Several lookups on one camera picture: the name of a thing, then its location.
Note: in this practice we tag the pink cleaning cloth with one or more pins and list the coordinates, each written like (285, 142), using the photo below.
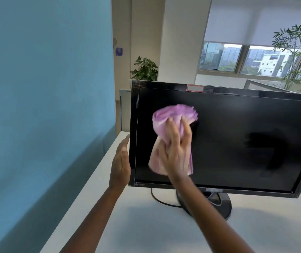
(166, 121)

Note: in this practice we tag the person's right hand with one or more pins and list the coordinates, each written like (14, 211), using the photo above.
(176, 152)

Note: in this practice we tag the white roller window blind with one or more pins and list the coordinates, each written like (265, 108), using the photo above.
(258, 21)

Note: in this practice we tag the small green potted plant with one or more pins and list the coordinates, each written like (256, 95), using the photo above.
(144, 69)

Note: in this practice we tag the person's right forearm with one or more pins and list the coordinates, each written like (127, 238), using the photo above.
(213, 218)

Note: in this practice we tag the grey glass desk partition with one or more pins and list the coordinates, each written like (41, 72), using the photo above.
(266, 86)

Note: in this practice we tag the purple wall sign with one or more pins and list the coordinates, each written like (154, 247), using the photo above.
(119, 51)

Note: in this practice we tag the person's left fingers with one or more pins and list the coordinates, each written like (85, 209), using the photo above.
(122, 146)

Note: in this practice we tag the person's right fingers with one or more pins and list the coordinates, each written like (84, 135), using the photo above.
(178, 133)

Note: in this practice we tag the black round monitor stand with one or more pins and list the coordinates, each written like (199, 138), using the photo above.
(219, 204)

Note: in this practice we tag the black computer monitor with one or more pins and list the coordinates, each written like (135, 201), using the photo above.
(245, 139)

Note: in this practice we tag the tall green palm plant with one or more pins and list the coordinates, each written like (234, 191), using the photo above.
(295, 50)

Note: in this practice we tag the person's left forearm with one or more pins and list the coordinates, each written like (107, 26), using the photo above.
(76, 221)

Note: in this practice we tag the window with grey frame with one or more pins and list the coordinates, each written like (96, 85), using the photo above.
(245, 59)

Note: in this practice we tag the person's left hand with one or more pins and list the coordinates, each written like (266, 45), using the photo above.
(120, 165)

